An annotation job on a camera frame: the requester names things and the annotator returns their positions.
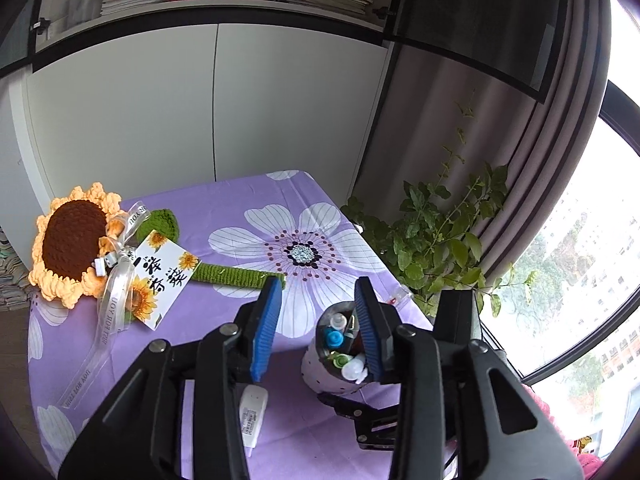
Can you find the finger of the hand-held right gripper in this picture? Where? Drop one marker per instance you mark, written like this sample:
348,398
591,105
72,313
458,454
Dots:
350,406

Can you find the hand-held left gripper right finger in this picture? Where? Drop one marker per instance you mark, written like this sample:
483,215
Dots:
370,330

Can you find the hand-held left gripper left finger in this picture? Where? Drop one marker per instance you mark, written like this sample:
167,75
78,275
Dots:
265,325

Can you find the clear grey pen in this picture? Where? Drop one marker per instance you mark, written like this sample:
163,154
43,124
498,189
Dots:
340,320

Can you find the pink patterned pen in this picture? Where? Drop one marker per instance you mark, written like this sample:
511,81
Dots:
355,371

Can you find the blue pen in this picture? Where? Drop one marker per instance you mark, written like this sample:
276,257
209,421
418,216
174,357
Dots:
334,337

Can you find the grey dotted pen holder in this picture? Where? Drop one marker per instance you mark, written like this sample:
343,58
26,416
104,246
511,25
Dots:
320,365

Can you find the white correction tape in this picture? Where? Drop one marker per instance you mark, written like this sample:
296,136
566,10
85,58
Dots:
251,415

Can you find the purple floral tablecloth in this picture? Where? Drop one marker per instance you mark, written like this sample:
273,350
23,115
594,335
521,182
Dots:
300,420

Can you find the green potted plant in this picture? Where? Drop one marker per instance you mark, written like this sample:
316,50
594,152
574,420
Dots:
425,240

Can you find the sunflower print gift card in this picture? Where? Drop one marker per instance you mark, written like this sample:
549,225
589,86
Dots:
160,270

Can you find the window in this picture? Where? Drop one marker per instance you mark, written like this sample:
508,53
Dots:
575,260

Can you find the pink cloth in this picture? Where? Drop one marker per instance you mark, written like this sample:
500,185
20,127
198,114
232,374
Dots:
550,410

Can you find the white sheer ribbon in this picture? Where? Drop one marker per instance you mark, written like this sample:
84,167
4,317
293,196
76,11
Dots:
107,310

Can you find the mauve curtain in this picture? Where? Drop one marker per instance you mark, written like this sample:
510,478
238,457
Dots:
500,125

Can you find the crochet sunflower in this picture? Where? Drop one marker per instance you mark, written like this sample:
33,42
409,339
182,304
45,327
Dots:
70,240

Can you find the white bookcase cabinet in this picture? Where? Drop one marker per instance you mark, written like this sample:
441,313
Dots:
150,110

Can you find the tall pile of papers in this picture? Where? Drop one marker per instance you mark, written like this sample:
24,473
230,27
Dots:
12,280

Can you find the narrow dark glass cabinet door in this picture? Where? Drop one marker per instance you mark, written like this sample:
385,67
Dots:
475,10

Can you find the wide dark glass cabinet door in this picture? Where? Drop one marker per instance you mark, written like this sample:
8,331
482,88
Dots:
15,35

